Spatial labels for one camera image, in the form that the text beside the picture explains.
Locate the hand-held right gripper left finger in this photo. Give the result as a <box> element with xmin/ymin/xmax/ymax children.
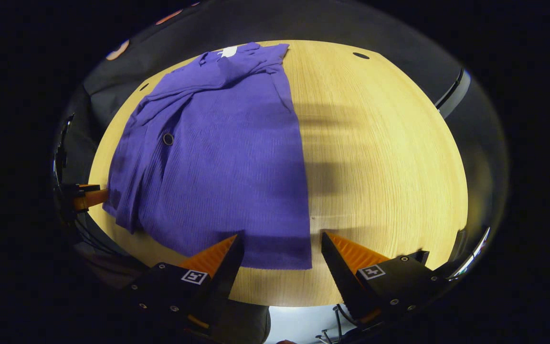
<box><xmin>121</xmin><ymin>233</ymin><xmax>245</xmax><ymax>335</ymax></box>

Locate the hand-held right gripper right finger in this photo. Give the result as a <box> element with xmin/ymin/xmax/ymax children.
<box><xmin>321</xmin><ymin>232</ymin><xmax>449</xmax><ymax>325</ymax></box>

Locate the purple ribbed shirt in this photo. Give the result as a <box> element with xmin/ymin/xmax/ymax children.
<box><xmin>102</xmin><ymin>42</ymin><xmax>313</xmax><ymax>270</ymax></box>

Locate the black cable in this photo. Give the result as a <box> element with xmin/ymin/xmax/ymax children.
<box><xmin>316</xmin><ymin>305</ymin><xmax>358</xmax><ymax>344</ymax></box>

